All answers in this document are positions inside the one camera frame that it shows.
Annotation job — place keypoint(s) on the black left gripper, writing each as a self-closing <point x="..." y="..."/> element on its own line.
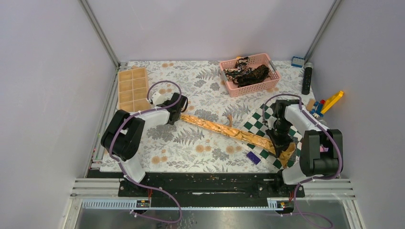
<point x="165" y="103"/>

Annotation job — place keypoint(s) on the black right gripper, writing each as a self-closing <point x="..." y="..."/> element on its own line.
<point x="279" y="145"/>

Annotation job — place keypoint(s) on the yellow patterned tie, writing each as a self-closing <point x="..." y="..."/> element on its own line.
<point x="235" y="133"/>

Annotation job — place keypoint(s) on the wooden compartment tray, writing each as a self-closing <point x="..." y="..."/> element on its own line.
<point x="133" y="86"/>

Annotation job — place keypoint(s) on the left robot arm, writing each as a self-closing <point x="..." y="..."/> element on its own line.
<point x="123" y="135"/>

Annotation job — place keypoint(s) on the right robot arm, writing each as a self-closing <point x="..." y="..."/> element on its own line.
<point x="321" y="147"/>

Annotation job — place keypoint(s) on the purple lego brick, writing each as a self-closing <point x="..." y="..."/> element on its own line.
<point x="253" y="157"/>

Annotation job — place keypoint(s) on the green white chessboard mat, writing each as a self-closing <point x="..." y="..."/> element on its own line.
<point x="255" y="125"/>

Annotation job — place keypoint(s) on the floral table cloth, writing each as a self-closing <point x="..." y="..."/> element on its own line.
<point x="184" y="147"/>

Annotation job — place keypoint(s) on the colourful lego brick pile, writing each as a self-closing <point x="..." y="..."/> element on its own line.
<point x="315" y="107"/>

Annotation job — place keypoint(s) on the curved wooden block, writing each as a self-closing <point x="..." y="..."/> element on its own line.
<point x="230" y="119"/>

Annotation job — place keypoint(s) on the yellow triangle toy block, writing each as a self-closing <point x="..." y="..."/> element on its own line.
<point x="331" y="101"/>

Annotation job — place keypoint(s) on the pink plastic basket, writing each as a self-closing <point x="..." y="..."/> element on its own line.
<point x="255" y="61"/>

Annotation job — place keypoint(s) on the black floral tie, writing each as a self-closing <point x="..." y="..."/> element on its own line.
<point x="242" y="75"/>

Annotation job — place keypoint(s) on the blue white lego brick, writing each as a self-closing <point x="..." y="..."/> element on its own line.
<point x="297" y="62"/>

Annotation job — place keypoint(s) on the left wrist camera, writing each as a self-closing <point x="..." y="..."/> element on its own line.
<point x="157" y="98"/>

